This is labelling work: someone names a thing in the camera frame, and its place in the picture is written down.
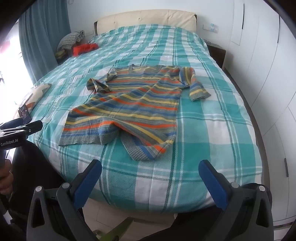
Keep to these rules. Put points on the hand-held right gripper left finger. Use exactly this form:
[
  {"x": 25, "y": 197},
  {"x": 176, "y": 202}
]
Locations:
[{"x": 89, "y": 183}]

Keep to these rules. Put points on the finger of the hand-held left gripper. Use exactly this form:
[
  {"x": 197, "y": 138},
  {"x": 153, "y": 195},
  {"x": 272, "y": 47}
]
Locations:
[
  {"x": 13, "y": 123},
  {"x": 34, "y": 127}
]

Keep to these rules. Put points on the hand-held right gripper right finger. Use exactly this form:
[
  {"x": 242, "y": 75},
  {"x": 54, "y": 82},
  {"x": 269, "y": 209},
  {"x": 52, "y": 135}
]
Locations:
[{"x": 212, "y": 183}]

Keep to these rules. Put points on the striped knit sweater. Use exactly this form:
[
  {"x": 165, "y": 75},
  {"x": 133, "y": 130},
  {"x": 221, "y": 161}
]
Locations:
[{"x": 138, "y": 104}]

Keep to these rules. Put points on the person's left hand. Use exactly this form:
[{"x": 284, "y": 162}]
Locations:
[{"x": 5, "y": 178}]

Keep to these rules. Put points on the black smartphone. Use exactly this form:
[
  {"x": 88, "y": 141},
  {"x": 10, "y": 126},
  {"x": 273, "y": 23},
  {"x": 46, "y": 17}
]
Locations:
[{"x": 25, "y": 114}]

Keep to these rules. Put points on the patterned pillow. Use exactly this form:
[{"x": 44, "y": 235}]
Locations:
[{"x": 37, "y": 95}]

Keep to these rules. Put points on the person's dark pants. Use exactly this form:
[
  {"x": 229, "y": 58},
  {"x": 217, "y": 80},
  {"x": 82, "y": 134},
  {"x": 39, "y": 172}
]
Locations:
[{"x": 34, "y": 166}]

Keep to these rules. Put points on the teal plaid bed blanket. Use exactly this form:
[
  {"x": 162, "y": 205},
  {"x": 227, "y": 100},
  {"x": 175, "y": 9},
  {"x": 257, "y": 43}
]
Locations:
[{"x": 196, "y": 139}]

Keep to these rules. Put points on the green plastic object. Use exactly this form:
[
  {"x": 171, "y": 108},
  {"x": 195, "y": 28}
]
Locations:
[{"x": 118, "y": 228}]

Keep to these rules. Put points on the yellow-green cloth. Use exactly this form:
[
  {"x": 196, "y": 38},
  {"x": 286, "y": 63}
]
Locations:
[{"x": 60, "y": 54}]

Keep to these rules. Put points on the red cloth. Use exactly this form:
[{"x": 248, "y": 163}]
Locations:
[{"x": 84, "y": 49}]

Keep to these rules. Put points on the teal curtain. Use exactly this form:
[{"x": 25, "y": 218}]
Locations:
[{"x": 44, "y": 34}]

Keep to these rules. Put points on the grey checked cloth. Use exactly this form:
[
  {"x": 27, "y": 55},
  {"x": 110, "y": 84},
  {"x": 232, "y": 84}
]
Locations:
[{"x": 68, "y": 39}]

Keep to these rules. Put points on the white wardrobe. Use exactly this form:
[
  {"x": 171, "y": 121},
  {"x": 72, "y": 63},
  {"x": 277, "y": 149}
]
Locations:
[{"x": 266, "y": 81}]

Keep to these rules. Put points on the dark wooden nightstand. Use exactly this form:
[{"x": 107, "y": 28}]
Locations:
[{"x": 217, "y": 54}]

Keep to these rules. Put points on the cream padded headboard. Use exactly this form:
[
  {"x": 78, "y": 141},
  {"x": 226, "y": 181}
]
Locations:
[{"x": 150, "y": 19}]

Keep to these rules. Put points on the wall switch panel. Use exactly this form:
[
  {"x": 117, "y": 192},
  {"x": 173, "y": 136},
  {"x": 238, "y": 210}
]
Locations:
[{"x": 211, "y": 27}]

